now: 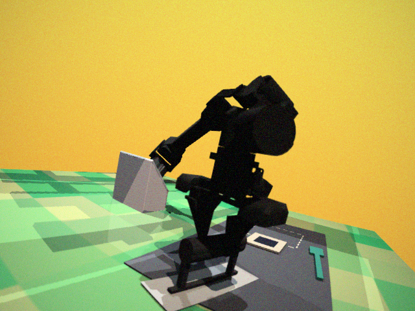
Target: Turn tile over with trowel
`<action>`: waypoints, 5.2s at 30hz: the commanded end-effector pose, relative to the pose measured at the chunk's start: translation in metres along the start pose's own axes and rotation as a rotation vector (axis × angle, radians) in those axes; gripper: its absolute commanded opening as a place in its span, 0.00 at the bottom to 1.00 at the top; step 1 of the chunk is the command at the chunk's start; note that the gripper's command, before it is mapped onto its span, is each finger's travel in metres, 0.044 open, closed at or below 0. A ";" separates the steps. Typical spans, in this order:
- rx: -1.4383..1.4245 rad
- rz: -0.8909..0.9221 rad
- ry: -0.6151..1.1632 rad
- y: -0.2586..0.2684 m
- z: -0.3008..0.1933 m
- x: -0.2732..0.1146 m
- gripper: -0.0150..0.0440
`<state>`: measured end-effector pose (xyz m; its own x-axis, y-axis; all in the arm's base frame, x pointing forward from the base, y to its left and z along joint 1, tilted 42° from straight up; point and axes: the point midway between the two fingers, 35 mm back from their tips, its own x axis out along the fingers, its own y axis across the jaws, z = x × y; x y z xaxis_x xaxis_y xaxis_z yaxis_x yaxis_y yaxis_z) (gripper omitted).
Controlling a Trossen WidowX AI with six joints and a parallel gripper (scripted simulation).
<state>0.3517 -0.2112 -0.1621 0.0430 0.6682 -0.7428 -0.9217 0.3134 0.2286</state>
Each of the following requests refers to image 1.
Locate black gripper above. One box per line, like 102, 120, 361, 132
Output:
175, 146, 289, 257

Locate cream square tile with dark blue square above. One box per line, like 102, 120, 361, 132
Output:
247, 233, 287, 254

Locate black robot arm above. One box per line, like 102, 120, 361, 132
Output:
148, 75, 298, 198

